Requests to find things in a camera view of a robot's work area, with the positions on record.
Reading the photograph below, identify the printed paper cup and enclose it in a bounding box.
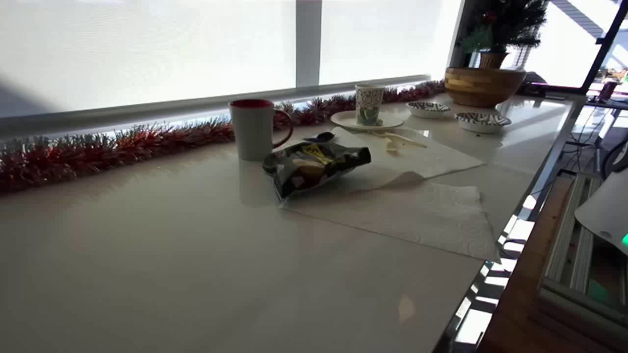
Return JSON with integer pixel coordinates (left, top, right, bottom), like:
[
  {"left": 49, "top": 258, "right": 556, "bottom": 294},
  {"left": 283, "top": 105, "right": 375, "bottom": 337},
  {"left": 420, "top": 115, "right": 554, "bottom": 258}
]
[{"left": 353, "top": 82, "right": 387, "bottom": 127}]

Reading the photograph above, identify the dark snack bag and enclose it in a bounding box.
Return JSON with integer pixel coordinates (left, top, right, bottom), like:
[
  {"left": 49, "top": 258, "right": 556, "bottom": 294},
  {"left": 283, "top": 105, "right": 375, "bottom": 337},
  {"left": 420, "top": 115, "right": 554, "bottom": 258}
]
[{"left": 261, "top": 133, "right": 373, "bottom": 202}]

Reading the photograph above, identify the white mug red interior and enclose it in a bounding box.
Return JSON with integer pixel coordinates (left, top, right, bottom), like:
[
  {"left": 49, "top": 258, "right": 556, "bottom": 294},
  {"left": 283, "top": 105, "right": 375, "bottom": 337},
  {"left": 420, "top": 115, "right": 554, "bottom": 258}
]
[{"left": 228, "top": 96, "right": 296, "bottom": 162}]

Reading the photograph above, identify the pale wooden cutlery piece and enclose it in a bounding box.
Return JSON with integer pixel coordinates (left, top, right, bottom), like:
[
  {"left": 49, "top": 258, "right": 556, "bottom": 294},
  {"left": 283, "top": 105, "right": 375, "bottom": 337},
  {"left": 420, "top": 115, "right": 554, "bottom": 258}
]
[
  {"left": 385, "top": 131, "right": 430, "bottom": 149},
  {"left": 381, "top": 133, "right": 404, "bottom": 158}
]

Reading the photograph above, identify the white round plate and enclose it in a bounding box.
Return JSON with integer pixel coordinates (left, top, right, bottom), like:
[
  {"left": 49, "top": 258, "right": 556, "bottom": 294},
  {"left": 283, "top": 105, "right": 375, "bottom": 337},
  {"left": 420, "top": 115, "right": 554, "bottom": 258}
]
[{"left": 328, "top": 103, "right": 414, "bottom": 133}]

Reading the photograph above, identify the white paper napkin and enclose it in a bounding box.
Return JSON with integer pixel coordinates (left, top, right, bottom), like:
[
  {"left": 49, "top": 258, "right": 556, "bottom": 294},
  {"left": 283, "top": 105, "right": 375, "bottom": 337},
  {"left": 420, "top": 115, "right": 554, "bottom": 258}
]
[{"left": 306, "top": 123, "right": 467, "bottom": 192}]

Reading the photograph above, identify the white window mullion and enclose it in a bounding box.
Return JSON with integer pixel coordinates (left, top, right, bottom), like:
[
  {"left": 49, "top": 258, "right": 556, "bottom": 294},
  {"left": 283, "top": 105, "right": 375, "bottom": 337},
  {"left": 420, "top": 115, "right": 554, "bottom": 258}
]
[{"left": 295, "top": 0, "right": 324, "bottom": 90}]

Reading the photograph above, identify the red silver tinsel garland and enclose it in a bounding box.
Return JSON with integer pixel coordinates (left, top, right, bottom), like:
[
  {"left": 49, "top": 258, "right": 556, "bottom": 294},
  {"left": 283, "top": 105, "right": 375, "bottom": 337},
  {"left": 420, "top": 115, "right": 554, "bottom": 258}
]
[{"left": 0, "top": 78, "right": 448, "bottom": 194}]

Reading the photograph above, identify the small Christmas tree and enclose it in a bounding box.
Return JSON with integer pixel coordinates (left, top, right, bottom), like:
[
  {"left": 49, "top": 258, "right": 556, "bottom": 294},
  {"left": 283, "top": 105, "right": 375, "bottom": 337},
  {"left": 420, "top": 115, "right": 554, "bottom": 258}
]
[{"left": 455, "top": 0, "right": 550, "bottom": 72}]

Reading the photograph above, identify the grey metal rack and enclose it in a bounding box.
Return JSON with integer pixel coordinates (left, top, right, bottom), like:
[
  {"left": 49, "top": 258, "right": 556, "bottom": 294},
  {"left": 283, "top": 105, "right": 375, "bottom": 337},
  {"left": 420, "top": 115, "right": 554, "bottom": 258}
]
[{"left": 536, "top": 170, "right": 628, "bottom": 331}]

